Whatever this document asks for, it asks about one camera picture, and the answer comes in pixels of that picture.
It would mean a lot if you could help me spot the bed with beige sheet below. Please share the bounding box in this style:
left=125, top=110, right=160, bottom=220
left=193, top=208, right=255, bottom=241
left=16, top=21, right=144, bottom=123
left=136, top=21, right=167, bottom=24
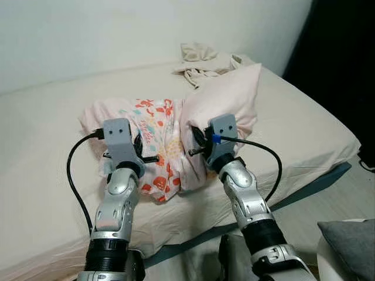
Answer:
left=0, top=56, right=361, bottom=281

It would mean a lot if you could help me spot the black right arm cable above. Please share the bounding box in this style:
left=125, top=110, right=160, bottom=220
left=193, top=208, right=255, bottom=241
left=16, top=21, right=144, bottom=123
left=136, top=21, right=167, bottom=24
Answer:
left=214, top=136, right=284, bottom=204

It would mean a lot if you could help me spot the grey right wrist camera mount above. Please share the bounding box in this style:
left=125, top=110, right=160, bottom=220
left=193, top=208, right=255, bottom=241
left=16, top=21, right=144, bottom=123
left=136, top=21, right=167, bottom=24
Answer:
left=205, top=115, right=239, bottom=170

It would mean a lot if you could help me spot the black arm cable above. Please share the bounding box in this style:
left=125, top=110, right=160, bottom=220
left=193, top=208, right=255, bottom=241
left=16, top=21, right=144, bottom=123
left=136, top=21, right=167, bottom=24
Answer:
left=66, top=130, right=106, bottom=237
left=214, top=136, right=284, bottom=204

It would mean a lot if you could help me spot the pale pink pillow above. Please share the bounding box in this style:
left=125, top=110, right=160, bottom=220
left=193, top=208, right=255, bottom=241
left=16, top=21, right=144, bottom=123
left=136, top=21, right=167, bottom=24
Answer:
left=179, top=63, right=263, bottom=194

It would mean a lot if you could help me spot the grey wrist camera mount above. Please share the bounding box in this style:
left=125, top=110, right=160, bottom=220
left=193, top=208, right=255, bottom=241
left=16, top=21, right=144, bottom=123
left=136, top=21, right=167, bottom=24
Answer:
left=205, top=115, right=239, bottom=170
left=103, top=118, right=145, bottom=172

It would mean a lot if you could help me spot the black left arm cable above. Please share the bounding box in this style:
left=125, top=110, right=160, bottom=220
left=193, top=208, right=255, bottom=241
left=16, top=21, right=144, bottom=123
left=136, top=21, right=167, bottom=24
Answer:
left=66, top=130, right=106, bottom=237

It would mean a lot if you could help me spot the grey pillow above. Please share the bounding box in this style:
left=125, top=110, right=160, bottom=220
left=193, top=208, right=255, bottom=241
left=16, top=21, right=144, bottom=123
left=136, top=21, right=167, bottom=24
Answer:
left=318, top=220, right=375, bottom=281

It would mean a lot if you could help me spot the black equipment case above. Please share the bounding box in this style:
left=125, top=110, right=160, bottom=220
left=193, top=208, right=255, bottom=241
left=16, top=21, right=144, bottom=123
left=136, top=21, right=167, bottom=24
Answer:
left=281, top=0, right=375, bottom=170

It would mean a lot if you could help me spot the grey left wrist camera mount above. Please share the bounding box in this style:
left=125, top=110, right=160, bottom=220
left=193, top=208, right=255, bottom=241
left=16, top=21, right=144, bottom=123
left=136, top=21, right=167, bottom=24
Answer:
left=103, top=118, right=145, bottom=172

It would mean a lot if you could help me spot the crumpled beige cloth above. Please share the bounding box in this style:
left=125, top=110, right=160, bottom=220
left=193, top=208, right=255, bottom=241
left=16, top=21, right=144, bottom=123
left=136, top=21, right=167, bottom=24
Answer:
left=172, top=42, right=255, bottom=88

